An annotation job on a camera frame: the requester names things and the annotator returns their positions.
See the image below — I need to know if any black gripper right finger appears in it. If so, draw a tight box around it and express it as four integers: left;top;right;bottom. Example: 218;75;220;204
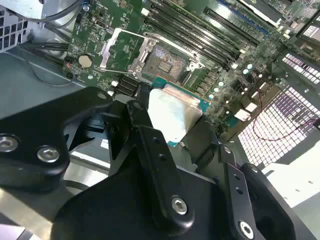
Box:
184;116;315;240

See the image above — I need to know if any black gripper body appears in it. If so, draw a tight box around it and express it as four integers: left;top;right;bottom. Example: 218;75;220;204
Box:
51;154;237;240

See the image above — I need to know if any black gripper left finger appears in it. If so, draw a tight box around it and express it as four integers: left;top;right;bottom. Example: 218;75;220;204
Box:
0;83;196;231

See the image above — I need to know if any metal socket cover frame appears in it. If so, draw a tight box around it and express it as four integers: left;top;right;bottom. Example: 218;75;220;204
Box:
99;26;159;78

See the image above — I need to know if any silver-topped CPU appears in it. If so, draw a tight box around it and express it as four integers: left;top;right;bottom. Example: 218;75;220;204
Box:
146;76;213;149

